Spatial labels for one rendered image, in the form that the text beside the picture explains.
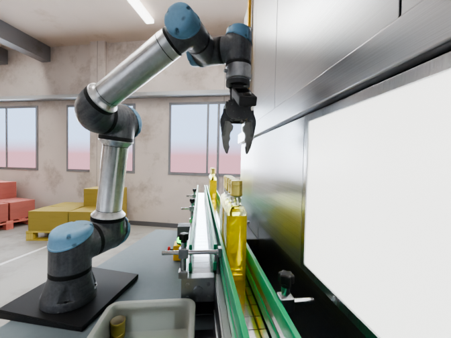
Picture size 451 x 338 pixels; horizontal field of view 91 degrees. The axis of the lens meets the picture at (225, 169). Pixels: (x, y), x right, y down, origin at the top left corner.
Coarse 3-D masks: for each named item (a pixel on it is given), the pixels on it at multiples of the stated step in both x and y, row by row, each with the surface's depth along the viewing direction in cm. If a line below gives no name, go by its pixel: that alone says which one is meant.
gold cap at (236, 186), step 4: (232, 180) 63; (236, 180) 63; (240, 180) 63; (232, 184) 63; (236, 184) 63; (240, 184) 63; (232, 188) 63; (236, 188) 63; (240, 188) 63; (232, 192) 63; (236, 192) 63; (240, 192) 63
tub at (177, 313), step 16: (112, 304) 57; (128, 304) 58; (144, 304) 58; (160, 304) 59; (176, 304) 59; (192, 304) 58; (128, 320) 58; (144, 320) 58; (160, 320) 58; (176, 320) 59; (192, 320) 52; (96, 336) 48; (128, 336) 56; (144, 336) 56; (160, 336) 56; (176, 336) 56; (192, 336) 47
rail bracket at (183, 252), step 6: (180, 234) 62; (186, 234) 62; (180, 240) 62; (186, 240) 62; (186, 246) 63; (162, 252) 62; (168, 252) 62; (174, 252) 62; (180, 252) 62; (186, 252) 62; (192, 252) 63; (198, 252) 63; (204, 252) 63; (210, 252) 63; (216, 252) 63; (180, 258) 62; (186, 258) 62; (186, 264) 63; (180, 270) 63; (186, 270) 63; (180, 276) 62; (186, 276) 62
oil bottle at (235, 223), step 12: (228, 216) 62; (240, 216) 62; (228, 228) 62; (240, 228) 62; (228, 240) 62; (240, 240) 62; (228, 252) 62; (240, 252) 62; (240, 264) 62; (240, 276) 62
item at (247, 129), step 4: (244, 124) 67; (248, 124) 64; (244, 128) 63; (248, 128) 64; (244, 132) 64; (248, 132) 64; (248, 136) 64; (252, 136) 64; (244, 140) 65; (248, 140) 64; (252, 140) 64; (248, 144) 64; (248, 148) 64
